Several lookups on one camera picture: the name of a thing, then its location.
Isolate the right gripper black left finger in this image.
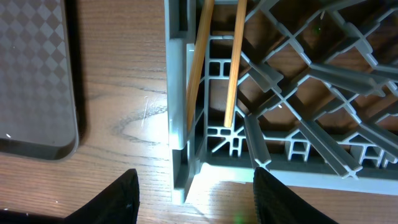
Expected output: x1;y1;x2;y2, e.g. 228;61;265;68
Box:
1;169;140;224

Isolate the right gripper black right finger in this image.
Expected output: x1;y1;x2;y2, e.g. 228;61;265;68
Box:
253;167;335;224

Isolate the grey dishwasher rack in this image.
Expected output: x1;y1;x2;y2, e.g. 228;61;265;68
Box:
164;0;397;205

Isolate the dark brown serving tray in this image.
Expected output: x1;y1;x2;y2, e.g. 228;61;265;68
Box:
1;0;79;161

